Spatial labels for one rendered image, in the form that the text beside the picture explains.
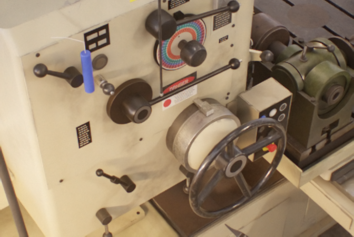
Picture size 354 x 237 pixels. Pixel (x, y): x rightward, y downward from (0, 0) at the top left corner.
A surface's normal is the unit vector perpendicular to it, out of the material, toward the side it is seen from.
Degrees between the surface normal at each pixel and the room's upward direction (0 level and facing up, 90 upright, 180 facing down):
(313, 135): 90
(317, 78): 35
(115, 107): 90
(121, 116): 90
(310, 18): 0
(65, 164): 90
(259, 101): 0
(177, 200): 0
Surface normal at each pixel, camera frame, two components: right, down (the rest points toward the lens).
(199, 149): 0.16, 0.50
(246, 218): 0.59, 0.56
